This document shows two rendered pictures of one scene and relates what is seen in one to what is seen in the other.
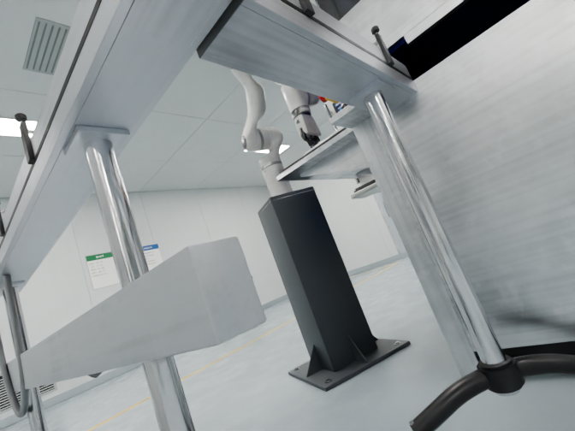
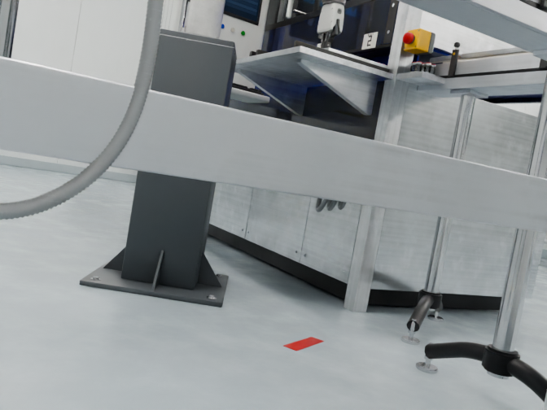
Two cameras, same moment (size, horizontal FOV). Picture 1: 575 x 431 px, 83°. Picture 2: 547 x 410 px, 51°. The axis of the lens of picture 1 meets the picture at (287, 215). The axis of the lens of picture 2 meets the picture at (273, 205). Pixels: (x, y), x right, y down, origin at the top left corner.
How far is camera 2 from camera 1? 1.86 m
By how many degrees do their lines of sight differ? 70
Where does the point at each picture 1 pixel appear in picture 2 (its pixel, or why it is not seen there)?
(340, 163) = (344, 86)
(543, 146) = not seen: hidden behind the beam
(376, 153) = (398, 113)
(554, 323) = (415, 280)
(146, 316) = not seen: outside the picture
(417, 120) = (431, 115)
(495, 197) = not seen: hidden behind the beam
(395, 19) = (458, 38)
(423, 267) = (377, 218)
